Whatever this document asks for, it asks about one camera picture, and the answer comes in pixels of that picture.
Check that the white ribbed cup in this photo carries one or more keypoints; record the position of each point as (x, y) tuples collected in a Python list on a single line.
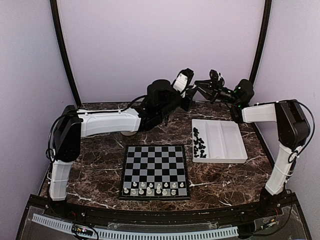
[(128, 133)]

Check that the white slotted cable duct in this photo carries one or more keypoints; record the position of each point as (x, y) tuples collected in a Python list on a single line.
[(98, 233)]

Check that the black frame post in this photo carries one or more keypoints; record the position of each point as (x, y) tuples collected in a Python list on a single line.
[(261, 40), (63, 52)]

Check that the white queen chess piece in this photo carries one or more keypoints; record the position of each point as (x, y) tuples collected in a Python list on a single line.
[(148, 191)]

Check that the left black frame post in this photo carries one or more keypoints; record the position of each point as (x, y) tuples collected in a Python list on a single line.
[(63, 52)]

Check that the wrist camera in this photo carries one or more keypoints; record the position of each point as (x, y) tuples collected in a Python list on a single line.
[(216, 79), (182, 81)]

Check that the black and grey chessboard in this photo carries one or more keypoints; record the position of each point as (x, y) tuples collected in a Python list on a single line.
[(156, 164)]

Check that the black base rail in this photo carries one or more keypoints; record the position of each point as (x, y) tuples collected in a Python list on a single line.
[(95, 216)]

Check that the white divided plastic tray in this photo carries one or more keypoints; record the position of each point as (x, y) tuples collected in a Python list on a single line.
[(223, 141)]

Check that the right black frame post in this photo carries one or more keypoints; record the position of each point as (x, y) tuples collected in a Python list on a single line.
[(261, 40)]

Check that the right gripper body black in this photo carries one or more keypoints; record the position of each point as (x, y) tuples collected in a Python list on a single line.
[(223, 95)]

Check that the white king chess piece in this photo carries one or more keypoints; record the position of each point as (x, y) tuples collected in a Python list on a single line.
[(158, 188)]

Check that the black chess pieces pile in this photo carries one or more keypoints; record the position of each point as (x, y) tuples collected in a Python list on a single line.
[(198, 145)]

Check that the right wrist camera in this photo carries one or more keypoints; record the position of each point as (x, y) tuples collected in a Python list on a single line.
[(216, 79)]

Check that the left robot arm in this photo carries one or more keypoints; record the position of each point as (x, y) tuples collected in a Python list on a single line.
[(64, 139)]

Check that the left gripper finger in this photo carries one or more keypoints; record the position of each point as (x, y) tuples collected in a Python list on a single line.
[(191, 87), (191, 93)]

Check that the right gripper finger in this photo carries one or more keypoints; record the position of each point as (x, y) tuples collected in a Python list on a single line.
[(205, 92), (203, 82)]

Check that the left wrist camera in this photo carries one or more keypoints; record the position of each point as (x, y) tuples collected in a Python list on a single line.
[(182, 81)]

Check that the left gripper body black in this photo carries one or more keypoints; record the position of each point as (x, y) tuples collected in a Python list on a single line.
[(168, 108)]

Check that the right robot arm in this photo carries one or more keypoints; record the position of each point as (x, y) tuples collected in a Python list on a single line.
[(293, 128)]

